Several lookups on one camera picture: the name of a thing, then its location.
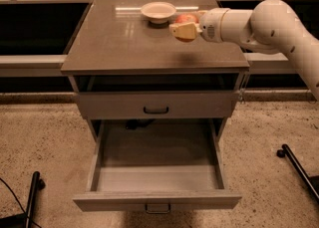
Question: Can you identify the black right base leg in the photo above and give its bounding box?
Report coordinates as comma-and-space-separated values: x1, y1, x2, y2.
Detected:
276, 144, 319, 204

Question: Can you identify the black floor cable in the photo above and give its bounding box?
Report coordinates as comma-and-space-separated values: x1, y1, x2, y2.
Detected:
0, 176, 43, 228

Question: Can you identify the open grey middle drawer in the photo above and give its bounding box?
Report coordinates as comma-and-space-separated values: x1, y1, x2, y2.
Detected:
74, 119, 241, 214

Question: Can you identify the closed grey top drawer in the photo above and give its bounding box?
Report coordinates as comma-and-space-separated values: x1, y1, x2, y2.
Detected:
75, 91, 239, 119

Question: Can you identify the black left base leg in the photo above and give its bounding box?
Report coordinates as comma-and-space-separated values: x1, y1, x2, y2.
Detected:
0, 171, 46, 228

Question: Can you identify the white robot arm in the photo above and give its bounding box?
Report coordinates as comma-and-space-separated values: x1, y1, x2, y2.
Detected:
169, 0, 319, 100

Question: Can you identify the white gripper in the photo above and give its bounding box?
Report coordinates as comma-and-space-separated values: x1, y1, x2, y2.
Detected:
169, 8, 228, 43

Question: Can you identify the grey drawer cabinet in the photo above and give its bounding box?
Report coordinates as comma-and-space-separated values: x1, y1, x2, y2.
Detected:
62, 0, 249, 136

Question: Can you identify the red apple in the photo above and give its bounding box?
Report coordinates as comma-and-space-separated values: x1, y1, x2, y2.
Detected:
175, 14, 198, 42

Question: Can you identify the white ceramic bowl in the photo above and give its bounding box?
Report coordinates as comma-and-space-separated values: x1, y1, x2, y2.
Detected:
141, 2, 176, 24

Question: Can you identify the black base leg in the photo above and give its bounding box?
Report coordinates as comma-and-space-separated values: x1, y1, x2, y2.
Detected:
276, 144, 319, 204
0, 171, 46, 228

